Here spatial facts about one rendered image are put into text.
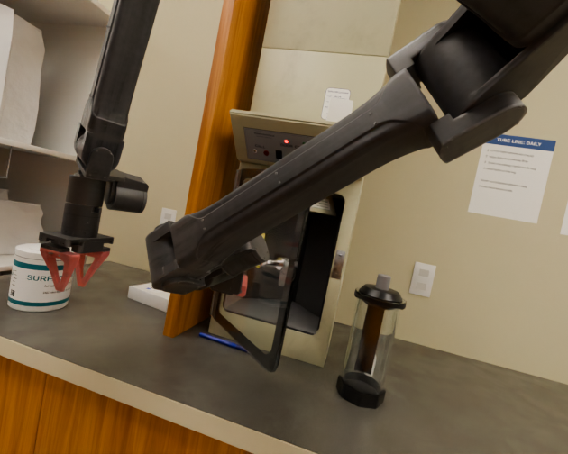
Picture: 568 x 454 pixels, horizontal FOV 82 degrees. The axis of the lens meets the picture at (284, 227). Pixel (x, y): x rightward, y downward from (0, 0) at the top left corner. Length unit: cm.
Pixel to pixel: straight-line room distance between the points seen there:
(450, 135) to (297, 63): 66
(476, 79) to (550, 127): 110
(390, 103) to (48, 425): 87
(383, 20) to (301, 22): 20
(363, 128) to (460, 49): 10
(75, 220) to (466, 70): 59
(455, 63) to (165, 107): 136
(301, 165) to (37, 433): 82
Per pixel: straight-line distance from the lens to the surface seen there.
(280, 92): 90
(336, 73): 90
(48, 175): 192
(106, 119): 62
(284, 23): 98
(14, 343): 89
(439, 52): 34
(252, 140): 81
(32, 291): 102
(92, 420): 85
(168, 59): 165
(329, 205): 88
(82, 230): 66
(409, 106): 32
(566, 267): 140
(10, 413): 100
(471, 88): 32
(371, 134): 31
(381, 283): 73
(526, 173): 136
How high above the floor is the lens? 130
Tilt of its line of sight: 3 degrees down
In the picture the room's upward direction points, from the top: 11 degrees clockwise
